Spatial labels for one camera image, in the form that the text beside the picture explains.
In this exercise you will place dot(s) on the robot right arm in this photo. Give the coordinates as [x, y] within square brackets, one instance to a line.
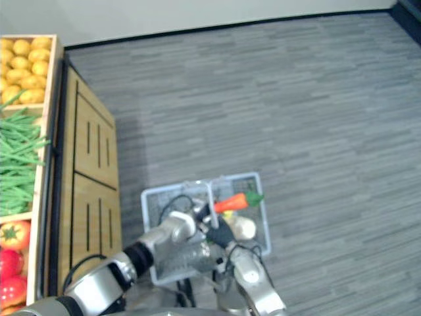
[253, 278]

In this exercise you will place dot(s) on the orange bell pepper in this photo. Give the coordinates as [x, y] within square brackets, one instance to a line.
[14, 235]

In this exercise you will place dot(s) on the black wall baseboard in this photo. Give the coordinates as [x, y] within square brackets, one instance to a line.
[406, 19]

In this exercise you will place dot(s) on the wooden vegetable display stand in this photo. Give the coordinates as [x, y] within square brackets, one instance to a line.
[95, 148]

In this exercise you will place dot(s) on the orange carrot with green top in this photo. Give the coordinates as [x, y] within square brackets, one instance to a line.
[232, 203]

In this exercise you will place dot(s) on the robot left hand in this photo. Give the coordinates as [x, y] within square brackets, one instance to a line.
[204, 219]

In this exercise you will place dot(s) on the grey plastic shopping basket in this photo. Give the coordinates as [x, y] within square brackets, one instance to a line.
[243, 184]

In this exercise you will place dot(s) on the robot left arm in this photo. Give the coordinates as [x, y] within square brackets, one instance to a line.
[98, 289]

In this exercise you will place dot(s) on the red bell pepper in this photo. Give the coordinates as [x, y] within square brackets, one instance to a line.
[10, 263]
[13, 292]

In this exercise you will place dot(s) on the robot silver body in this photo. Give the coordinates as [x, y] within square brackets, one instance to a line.
[230, 301]

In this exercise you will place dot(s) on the pale beige vegetable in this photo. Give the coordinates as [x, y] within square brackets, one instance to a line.
[244, 227]

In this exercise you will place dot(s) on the green bean pile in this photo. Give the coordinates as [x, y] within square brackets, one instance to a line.
[16, 164]

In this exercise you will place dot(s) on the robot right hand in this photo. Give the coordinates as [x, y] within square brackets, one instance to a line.
[221, 234]

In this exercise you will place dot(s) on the yellow potato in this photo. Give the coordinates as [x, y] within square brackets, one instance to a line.
[40, 68]
[21, 47]
[20, 62]
[10, 94]
[33, 82]
[39, 55]
[5, 57]
[17, 76]
[41, 43]
[32, 96]
[6, 44]

